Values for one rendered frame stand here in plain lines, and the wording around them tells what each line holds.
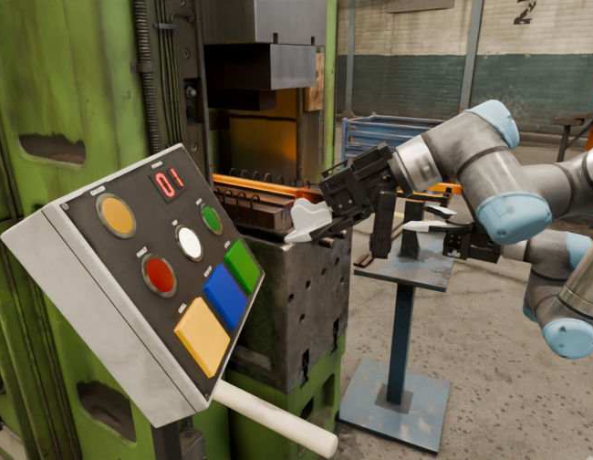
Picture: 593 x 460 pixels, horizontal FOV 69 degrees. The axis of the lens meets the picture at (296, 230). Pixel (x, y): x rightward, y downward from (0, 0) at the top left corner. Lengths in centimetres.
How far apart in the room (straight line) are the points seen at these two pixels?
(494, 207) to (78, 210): 47
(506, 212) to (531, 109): 816
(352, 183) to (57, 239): 38
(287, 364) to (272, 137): 72
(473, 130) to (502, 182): 9
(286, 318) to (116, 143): 58
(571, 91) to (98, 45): 808
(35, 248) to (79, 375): 101
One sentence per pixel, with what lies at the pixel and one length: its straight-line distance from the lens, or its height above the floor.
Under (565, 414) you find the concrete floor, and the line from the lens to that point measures 218.
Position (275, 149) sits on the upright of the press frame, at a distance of 145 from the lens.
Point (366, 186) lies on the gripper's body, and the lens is 64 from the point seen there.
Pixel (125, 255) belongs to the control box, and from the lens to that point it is 52.
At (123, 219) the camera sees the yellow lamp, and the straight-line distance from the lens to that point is 54.
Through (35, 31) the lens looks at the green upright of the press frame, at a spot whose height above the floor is 139.
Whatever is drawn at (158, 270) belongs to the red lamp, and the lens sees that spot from 54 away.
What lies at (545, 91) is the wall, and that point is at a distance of 866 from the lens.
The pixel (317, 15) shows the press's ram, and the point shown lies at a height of 143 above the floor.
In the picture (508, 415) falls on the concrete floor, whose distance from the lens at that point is 207.
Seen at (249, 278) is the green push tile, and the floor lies 99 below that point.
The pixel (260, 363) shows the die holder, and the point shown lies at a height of 52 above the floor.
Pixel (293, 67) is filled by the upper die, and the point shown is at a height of 132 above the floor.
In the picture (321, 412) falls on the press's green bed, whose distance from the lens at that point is 168.
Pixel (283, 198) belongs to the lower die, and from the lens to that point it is 115.
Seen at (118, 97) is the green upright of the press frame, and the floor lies 127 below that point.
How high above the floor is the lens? 133
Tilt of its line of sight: 21 degrees down
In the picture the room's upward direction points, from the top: straight up
